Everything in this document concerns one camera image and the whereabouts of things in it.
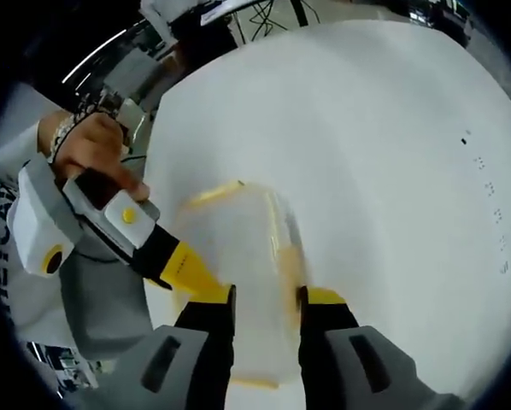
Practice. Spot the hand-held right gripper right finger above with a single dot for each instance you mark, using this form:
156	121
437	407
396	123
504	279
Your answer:
324	341

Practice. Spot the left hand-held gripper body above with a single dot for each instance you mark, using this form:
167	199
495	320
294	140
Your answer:
46	222

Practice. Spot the clear box with yellow buckles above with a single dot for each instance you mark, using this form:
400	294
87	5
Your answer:
247	239

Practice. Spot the person's left hand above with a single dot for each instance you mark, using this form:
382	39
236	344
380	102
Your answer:
97	145

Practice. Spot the person's grey printed garment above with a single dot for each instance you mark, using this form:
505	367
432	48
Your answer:
101	307

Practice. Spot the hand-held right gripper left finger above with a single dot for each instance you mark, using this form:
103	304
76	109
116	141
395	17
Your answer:
204	341

